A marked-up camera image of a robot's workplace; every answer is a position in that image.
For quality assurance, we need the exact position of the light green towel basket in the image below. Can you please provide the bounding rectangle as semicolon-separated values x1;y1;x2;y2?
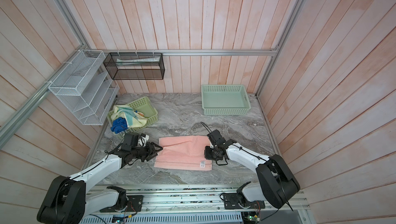
107;96;158;139

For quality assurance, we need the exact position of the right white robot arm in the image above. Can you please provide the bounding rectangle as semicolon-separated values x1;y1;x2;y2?
204;140;301;209

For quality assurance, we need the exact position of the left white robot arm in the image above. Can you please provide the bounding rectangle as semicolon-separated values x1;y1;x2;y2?
37;142;163;224

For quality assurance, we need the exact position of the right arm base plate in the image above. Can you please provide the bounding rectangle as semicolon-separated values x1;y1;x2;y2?
219;193;265;210

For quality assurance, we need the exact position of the black wire mesh basket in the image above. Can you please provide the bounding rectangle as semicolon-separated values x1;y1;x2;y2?
104;52;166;80

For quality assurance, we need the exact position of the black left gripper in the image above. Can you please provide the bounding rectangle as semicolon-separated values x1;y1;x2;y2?
131;142;164;162

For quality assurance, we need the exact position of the pale yellow teal towel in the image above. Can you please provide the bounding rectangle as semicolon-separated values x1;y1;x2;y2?
109;105;147;128

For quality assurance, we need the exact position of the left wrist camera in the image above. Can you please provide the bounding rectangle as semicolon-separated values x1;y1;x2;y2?
121;133;149;150

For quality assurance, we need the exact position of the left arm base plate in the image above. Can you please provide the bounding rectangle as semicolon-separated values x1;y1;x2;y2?
100;195;144;213

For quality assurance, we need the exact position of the white wire mesh shelf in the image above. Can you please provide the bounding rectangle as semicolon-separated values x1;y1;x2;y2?
49;50;119;126

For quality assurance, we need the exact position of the mint green empty basket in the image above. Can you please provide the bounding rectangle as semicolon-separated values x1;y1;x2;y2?
201;84;251;115

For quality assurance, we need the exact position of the aluminium front rail frame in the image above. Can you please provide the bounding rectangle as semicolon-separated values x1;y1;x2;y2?
80;184;316;224

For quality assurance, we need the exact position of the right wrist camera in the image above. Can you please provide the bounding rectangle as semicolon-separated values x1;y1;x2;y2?
207;129;226;147

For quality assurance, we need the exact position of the blue towel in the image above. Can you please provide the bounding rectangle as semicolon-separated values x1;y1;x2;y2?
110;117;128;134

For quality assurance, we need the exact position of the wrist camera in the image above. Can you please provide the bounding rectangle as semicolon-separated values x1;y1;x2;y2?
121;133;149;150
207;129;226;147

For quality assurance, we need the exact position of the pink towel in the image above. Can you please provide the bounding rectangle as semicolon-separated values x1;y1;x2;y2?
154;135;212;171

